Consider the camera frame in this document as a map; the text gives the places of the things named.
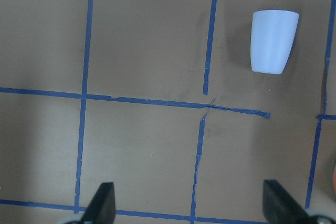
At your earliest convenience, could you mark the light blue plastic cup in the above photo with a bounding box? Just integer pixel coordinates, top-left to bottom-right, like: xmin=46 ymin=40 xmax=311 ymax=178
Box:
xmin=250 ymin=10 xmax=300 ymax=74

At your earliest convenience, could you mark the orange can with silver lid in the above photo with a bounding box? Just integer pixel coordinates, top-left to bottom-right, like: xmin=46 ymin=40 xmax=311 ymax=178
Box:
xmin=331 ymin=162 xmax=336 ymax=196

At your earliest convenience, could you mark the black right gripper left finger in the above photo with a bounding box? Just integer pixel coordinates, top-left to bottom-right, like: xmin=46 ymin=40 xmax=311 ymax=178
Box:
xmin=81 ymin=182 xmax=116 ymax=224

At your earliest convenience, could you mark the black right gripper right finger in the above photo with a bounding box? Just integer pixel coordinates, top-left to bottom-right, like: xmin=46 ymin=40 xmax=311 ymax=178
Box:
xmin=262 ymin=180 xmax=312 ymax=224

